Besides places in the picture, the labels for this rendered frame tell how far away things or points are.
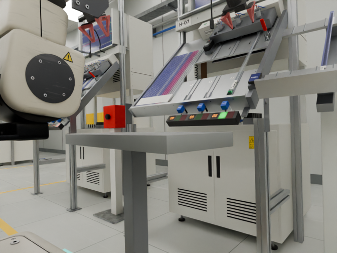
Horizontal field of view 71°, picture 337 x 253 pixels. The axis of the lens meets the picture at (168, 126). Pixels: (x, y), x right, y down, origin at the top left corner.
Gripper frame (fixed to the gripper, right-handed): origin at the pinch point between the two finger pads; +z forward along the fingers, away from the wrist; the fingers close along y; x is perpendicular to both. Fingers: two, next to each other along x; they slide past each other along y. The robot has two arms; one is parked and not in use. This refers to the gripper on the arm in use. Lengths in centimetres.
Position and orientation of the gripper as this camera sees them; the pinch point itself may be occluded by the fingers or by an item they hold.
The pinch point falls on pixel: (241, 23)
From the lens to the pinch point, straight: 119.6
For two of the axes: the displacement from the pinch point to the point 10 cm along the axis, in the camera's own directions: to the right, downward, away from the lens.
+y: -7.5, 0.2, 6.6
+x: -4.3, 7.4, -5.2
